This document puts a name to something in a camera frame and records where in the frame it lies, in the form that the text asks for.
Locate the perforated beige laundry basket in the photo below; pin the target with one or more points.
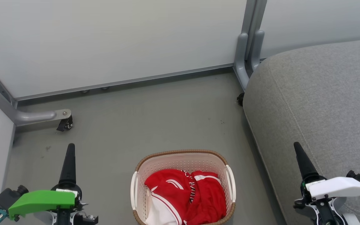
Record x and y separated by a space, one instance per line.
183 161

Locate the grey fabric sofa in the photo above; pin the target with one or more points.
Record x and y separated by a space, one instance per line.
323 103

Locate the small black caster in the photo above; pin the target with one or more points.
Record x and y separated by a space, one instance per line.
240 99

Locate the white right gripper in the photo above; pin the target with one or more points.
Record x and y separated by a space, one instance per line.
336 187

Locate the grey partition post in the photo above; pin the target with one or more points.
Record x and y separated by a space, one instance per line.
248 37

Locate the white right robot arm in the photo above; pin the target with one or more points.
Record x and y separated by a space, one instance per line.
352 219

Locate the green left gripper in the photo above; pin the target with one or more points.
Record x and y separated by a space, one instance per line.
42 201

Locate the red white-striped garment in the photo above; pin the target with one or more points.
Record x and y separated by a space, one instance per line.
205 197

